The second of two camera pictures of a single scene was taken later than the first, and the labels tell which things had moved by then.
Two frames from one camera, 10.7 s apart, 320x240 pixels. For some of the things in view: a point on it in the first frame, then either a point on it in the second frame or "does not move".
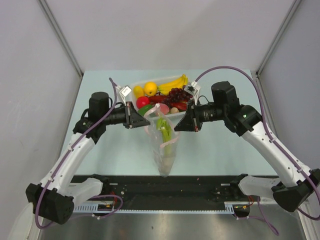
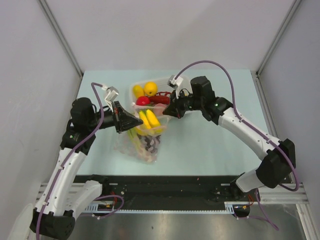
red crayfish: [181, 106] does not move
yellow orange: [150, 88] does not move
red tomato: [142, 101] does not move
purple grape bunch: [176, 94] -> [151, 143]
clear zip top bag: [159, 127] -> [142, 142]
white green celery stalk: [165, 127] -> [137, 142]
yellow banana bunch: [165, 88] -> [149, 120]
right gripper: [190, 123] -> [175, 108]
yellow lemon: [138, 91] does not move
